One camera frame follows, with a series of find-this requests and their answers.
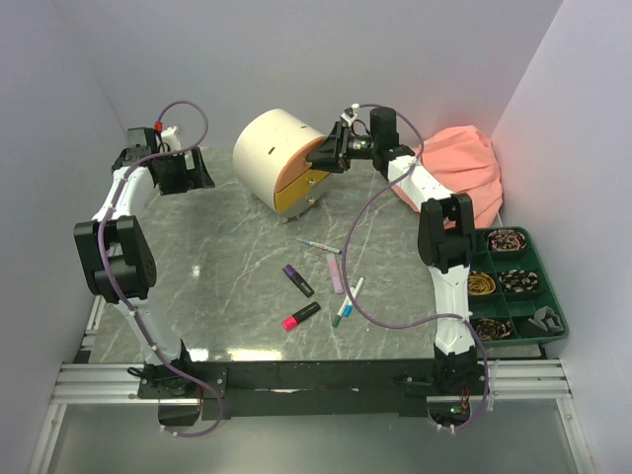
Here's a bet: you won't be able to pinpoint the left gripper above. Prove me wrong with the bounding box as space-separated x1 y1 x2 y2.
156 146 214 196

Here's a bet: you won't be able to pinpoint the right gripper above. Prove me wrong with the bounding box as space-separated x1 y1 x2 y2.
305 121 377 175

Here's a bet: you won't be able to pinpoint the round cream drawer cabinet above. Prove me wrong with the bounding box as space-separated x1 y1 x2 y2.
232 109 332 219

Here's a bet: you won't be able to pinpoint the lilac correction tape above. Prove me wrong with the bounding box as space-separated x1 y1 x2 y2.
327 253 344 294

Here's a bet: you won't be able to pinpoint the purple highlighter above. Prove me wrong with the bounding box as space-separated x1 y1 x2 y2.
282 265 314 297

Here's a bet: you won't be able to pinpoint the blue capped marker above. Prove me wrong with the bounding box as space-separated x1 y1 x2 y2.
343 277 365 317

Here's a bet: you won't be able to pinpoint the green capped marker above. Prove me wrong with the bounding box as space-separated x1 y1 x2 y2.
332 295 353 328

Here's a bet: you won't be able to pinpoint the pink highlighter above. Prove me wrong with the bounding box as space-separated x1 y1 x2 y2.
281 302 321 331

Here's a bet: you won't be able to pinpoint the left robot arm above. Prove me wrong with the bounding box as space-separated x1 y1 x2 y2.
73 126 215 397

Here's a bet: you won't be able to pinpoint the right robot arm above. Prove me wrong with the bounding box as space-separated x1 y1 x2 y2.
306 104 482 393

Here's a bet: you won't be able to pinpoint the thin white pen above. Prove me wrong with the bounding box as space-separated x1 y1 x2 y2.
296 238 343 255

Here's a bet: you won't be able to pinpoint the pink cloth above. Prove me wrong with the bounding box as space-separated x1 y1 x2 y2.
422 125 503 228

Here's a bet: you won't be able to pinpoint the coiled band top compartment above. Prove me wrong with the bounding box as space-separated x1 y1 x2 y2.
487 228 527 252

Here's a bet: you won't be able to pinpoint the coiled band compartment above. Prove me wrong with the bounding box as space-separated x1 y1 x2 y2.
473 318 514 342
498 270 539 293
487 228 527 252

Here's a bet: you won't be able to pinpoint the yellow rubber bands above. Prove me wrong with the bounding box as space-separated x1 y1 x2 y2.
467 271 497 296

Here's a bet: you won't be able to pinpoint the coiled band middle compartment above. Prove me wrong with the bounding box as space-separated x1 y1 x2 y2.
498 270 539 293

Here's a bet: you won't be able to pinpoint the black base bar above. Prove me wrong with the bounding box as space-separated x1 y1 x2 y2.
127 358 485 427

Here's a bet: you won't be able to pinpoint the green compartment tray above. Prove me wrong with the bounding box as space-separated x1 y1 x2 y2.
468 227 568 348

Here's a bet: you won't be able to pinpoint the coiled band lower compartment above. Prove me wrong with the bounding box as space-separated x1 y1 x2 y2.
473 318 514 342

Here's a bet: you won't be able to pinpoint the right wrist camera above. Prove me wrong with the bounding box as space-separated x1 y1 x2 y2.
340 104 360 128

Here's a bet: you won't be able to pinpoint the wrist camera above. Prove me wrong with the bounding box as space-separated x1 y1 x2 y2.
154 120 182 152
340 104 360 128

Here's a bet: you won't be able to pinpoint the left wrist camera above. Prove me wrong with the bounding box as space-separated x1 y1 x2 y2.
154 120 182 152

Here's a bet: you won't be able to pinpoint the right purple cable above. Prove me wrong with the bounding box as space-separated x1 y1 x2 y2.
341 102 495 433

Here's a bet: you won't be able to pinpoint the purple cable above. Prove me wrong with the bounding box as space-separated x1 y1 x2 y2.
341 102 495 433
96 100 228 439

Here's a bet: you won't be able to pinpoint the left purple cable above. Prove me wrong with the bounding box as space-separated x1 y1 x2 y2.
96 100 228 439

